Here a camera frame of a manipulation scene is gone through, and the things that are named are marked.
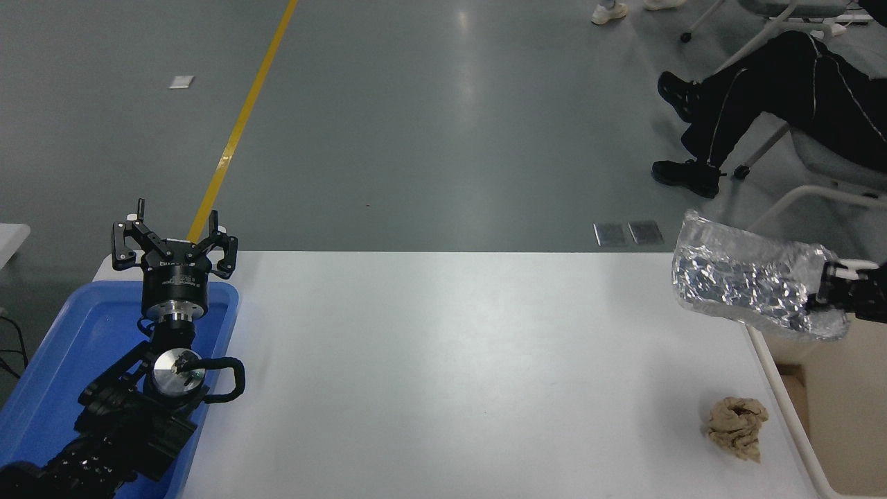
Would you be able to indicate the grey-seated office chair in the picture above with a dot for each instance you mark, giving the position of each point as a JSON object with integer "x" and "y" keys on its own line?
{"x": 776, "y": 17}

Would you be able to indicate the standing person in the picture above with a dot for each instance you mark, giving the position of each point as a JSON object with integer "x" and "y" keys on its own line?
{"x": 610, "y": 12}

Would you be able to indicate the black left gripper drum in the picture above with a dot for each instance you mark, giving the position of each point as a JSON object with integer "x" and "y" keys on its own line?
{"x": 174, "y": 287}

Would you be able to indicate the silver foil plate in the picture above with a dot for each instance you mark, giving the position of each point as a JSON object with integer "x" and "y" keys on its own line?
{"x": 741, "y": 277}

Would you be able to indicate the blue plastic tray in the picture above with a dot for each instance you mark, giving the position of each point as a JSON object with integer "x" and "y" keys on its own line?
{"x": 62, "y": 346}

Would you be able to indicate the crumpled tan paper ball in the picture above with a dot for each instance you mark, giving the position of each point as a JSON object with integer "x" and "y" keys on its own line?
{"x": 738, "y": 426}

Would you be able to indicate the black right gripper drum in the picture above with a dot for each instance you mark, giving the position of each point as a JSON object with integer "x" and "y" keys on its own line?
{"x": 873, "y": 294}

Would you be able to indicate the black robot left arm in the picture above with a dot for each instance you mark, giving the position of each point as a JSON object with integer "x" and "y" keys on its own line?
{"x": 118, "y": 430}

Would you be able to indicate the white-legged office chair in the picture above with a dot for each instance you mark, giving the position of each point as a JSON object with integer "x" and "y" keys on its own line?
{"x": 824, "y": 159}

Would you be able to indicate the metal floor plate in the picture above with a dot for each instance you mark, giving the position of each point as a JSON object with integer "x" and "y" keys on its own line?
{"x": 645, "y": 232}
{"x": 610, "y": 234}

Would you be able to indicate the white side table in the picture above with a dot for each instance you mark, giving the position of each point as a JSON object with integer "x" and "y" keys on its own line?
{"x": 10, "y": 239}

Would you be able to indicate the seated person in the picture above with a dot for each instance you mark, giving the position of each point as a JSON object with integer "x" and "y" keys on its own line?
{"x": 776, "y": 90}

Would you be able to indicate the large pale dustbin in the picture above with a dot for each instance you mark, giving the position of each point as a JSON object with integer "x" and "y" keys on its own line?
{"x": 845, "y": 416}

